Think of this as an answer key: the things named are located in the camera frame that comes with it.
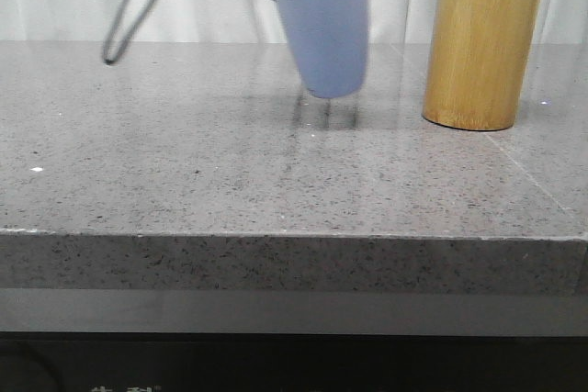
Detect blue plastic cup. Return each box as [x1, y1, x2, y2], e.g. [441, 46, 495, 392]
[275, 0, 369, 98]

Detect bamboo cylindrical holder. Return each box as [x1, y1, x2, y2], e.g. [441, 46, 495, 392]
[422, 0, 540, 131]

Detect black looped cable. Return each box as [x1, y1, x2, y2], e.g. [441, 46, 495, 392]
[101, 0, 172, 66]

